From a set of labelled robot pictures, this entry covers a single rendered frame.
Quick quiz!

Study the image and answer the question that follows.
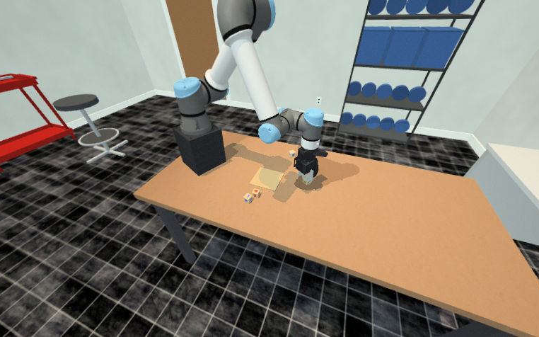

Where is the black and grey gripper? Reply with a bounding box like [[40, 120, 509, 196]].
[[294, 146, 318, 184]]

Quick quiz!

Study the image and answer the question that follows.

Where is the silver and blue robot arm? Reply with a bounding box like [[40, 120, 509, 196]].
[[173, 0, 328, 157]]

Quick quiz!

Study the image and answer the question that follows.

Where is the tan flat mat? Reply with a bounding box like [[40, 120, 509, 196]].
[[250, 167, 284, 191]]

